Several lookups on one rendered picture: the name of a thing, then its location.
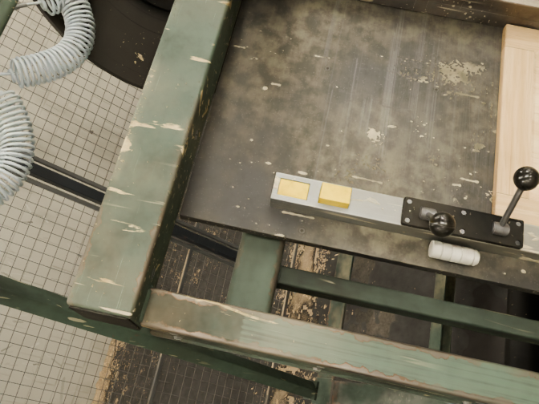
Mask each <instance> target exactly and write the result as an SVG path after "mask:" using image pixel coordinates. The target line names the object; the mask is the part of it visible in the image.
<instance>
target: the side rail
mask: <svg viewBox="0 0 539 404"><path fill-rule="evenodd" d="M150 290H151V296H150V297H149V301H148V306H147V308H146V311H145V314H144V319H143V321H142V322H140V325H141V326H143V327H145V328H149V329H150V334H151V335H152V336H156V337H162V338H167V339H170V340H174V341H181V342H184V343H188V344H192V345H198V346H202V347H206V348H210V349H216V350H220V351H224V352H227V353H231V354H238V355H241V356H246V357H249V358H256V359H259V360H263V361H267V362H273V363H277V364H281V365H284V366H291V367H295V368H299V369H303V370H309V371H313V372H316V373H320V374H327V375H330V376H335V377H338V378H345V379H348V380H352V381H356V382H362V383H366V384H370V385H374V386H380V387H384V388H388V389H392V390H398V391H402V392H406V393H409V394H416V395H419V396H424V397H427V398H434V399H438V400H441V401H445V402H451V403H455V404H539V373H538V372H533V371H530V370H523V369H519V368H516V367H511V366H505V365H501V364H497V363H493V362H487V361H483V360H479V359H475V358H469V357H465V356H461V355H457V354H453V353H446V352H443V351H439V350H435V349H429V348H424V347H421V346H417V345H410V344H407V343H402V342H399V341H392V340H388V339H384V338H381V337H374V336H370V335H366V334H362V333H356V332H352V331H348V330H344V329H337V328H334V327H329V326H326V325H320V324H315V323H312V322H308V321H301V320H298V319H293V318H289V317H283V316H279V315H275V314H272V313H265V312H261V311H257V310H253V309H247V308H242V307H239V306H235V305H228V304H225V303H220V302H217V301H210V300H206V299H203V298H199V297H192V296H188V295H184V294H180V293H174V292H170V291H166V290H163V289H156V288H150Z"/></svg>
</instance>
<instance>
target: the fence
mask: <svg viewBox="0 0 539 404"><path fill-rule="evenodd" d="M281 179H284V180H292V181H296V182H299V183H304V184H309V185H310V186H309V191H308V194H307V198H306V200H301V199H298V198H293V197H289V196H283V195H278V189H279V184H280V181H281ZM321 186H322V181H318V180H311V179H307V178H303V177H299V176H292V175H287V174H284V173H280V172H276V176H275V180H274V185H273V190H272V193H271V197H270V205H269V206H270V207H274V208H280V209H285V210H289V211H293V212H300V213H304V214H308V215H312V216H319V217H323V218H327V219H331V220H338V221H342V222H346V223H350V224H357V225H361V226H365V227H369V228H376V229H380V230H384V231H388V232H395V233H399V234H403V235H407V236H414V237H419V238H422V239H426V240H437V241H440V242H444V243H449V244H455V245H459V246H464V247H468V248H473V249H475V250H480V251H483V252H487V253H495V254H498V255H502V256H507V257H513V258H517V259H522V260H526V261H532V262H537V263H539V226H536V225H531V224H524V240H523V248H521V249H515V248H508V247H504V246H500V245H496V244H489V243H485V242H481V241H477V240H470V239H466V238H462V237H458V236H451V235H450V236H447V237H438V236H435V235H434V234H433V233H432V232H431V231H428V230H423V229H419V228H413V227H408V226H404V225H401V216H402V210H403V198H400V197H396V196H389V195H384V194H380V193H377V192H369V191H365V190H361V189H357V188H352V191H351V199H350V203H349V206H348V208H340V207H336V206H332V205H328V204H320V203H319V202H318V199H319V195H320V191H321Z"/></svg>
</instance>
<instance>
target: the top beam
mask: <svg viewBox="0 0 539 404"><path fill-rule="evenodd" d="M240 5H241V0H175V1H174V3H173V6H172V9H171V12H170V15H169V17H168V21H167V23H166V26H165V28H164V32H163V34H162V37H161V39H160V43H159V46H158V48H157V50H156V54H155V57H154V59H153V61H152V65H151V68H150V70H149V72H148V77H147V79H146V81H145V84H144V88H143V90H142V92H141V95H140V99H139V101H138V103H137V106H136V110H135V112H134V115H133V117H132V121H131V123H130V126H129V129H128V132H127V134H126V137H125V140H124V143H123V146H122V148H121V151H120V154H119V157H118V160H117V162H116V164H115V168H114V171H113V173H112V175H111V179H110V182H109V184H108V186H107V191H106V193H105V195H104V198H103V202H102V204H101V206H100V209H99V213H98V215H97V217H96V220H95V224H94V226H93V229H92V231H91V235H90V237H89V240H88V242H87V246H86V248H85V251H84V254H83V257H82V260H81V262H80V265H79V268H78V271H77V273H76V276H75V279H74V282H73V285H72V287H71V291H70V293H69V296H68V298H67V304H68V305H69V308H70V309H72V310H73V311H75V312H77V313H78V314H79V315H81V316H83V317H85V318H87V319H91V320H95V321H101V322H105V323H108V324H113V325H119V326H123V327H127V328H130V329H137V330H140V329H142V328H143V326H141V325H140V321H139V319H140V314H141V311H142V308H143V305H144V301H145V298H146V295H147V292H148V289H150V288H151V285H152V286H153V287H154V288H156V285H157V282H158V280H159V276H160V271H161V269H162V266H163V263H164V258H165V255H166V252H167V250H168V245H169V242H170V239H171V236H172V231H173V229H174V225H175V223H176V218H177V215H178V212H179V209H180V205H181V201H182V199H183V196H184V191H185V189H186V185H187V183H188V178H189V175H190V172H191V169H192V166H193V161H194V159H195V155H196V153H197V148H198V145H199V142H200V139H201V135H202V131H203V129H204V126H205V121H206V118H207V115H208V113H209V108H210V105H211V102H212V99H213V94H214V91H215V89H216V85H217V81H218V78H219V75H220V73H221V68H222V64H223V62H224V59H225V54H226V51H227V48H228V45H229V40H230V38H231V35H232V32H233V28H234V24H235V22H236V18H237V14H238V11H239V8H240Z"/></svg>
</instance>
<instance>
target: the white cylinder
mask: <svg viewBox="0 0 539 404"><path fill-rule="evenodd" d="M428 256H429V257H431V258H436V259H439V260H443V261H450V262H454V263H458V264H462V265H472V266H475V265H477V264H478V263H479V260H480V253H479V252H478V251H477V250H475V249H473V248H468V247H464V246H459V245H455V244H449V243H444V242H440V241H437V240H432V241H431V243H430V245H429V248H428Z"/></svg>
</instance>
